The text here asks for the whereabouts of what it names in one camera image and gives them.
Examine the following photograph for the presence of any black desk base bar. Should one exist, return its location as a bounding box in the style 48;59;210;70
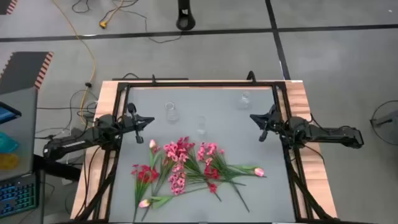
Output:
32;154;82;182

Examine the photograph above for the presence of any black flat bar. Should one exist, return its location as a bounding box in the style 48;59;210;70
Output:
111;77;190;82

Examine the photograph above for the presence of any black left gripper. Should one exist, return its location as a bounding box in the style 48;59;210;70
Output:
123;102;155;144

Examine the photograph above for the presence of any cut-glass patterned vase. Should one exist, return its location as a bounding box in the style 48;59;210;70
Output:
238;91;252;110

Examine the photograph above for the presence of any black backlit keyboard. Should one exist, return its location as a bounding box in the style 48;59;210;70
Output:
0;174;40;218

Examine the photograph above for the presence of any teal plastic object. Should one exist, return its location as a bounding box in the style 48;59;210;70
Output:
0;131;19;154

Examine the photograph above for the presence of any pink artificial tulip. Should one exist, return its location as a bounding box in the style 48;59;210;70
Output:
138;186;209;210
148;139;164;175
214;164;267;179

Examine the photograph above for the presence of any black-framed display screen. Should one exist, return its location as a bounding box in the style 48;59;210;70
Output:
0;101;22;125

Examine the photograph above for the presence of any clear glass flask vase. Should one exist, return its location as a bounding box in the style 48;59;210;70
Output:
164;101;180;124

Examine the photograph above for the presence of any slim clear glass vase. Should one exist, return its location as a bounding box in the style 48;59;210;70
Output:
196;114;208;135

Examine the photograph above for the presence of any black aluminium table frame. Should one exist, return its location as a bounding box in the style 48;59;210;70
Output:
70;79;340;224

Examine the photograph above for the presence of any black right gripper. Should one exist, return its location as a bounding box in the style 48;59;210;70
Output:
249;104;282;142

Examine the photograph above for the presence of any yellow plastic object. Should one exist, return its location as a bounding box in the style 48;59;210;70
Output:
0;152;20;170

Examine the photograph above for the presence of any red artificial flower bunch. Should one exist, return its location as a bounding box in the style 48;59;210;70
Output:
130;164;160;223
203;164;223;203

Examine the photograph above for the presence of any grey desk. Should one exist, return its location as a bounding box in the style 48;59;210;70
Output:
0;86;46;183

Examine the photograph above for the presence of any black pole stand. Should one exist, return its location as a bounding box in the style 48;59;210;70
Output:
175;0;197;31

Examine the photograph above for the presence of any yellow plug with cord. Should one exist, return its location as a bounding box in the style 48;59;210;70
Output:
98;0;125;30

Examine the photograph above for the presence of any black floor cable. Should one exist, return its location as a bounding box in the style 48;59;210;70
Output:
105;0;183;44

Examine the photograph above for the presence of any yellow extension cord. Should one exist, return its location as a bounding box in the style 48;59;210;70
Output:
51;0;96;125

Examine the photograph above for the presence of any black mat orange striped edge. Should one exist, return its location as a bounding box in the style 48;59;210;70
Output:
0;0;19;16
0;51;54;96

